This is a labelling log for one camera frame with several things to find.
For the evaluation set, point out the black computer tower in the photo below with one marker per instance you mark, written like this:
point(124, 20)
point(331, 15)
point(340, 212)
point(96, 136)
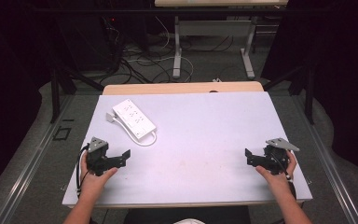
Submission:
point(87, 37)

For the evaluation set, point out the white-legged desk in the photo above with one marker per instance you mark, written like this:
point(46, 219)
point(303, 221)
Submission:
point(213, 28)

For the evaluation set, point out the person's right hand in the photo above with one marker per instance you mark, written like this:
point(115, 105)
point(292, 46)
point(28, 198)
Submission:
point(279, 175)

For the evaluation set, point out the person's left hand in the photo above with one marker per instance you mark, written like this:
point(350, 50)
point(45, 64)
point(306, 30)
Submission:
point(94, 183)

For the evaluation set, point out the white power plug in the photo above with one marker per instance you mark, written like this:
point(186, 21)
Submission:
point(110, 117)

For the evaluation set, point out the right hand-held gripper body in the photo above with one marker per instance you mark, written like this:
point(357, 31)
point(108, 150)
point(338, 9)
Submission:
point(276, 157)

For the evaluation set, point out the white mat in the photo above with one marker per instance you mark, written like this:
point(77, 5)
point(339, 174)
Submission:
point(199, 140)

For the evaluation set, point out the person's dark clothing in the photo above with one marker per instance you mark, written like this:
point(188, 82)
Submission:
point(186, 216)

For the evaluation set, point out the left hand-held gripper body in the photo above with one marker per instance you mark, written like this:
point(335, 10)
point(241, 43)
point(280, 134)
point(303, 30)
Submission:
point(97, 154)

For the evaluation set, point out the white power strip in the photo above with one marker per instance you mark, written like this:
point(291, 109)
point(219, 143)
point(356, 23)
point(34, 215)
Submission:
point(133, 119)

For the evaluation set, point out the black metal stand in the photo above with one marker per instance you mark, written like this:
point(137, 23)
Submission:
point(56, 90)
point(307, 90)

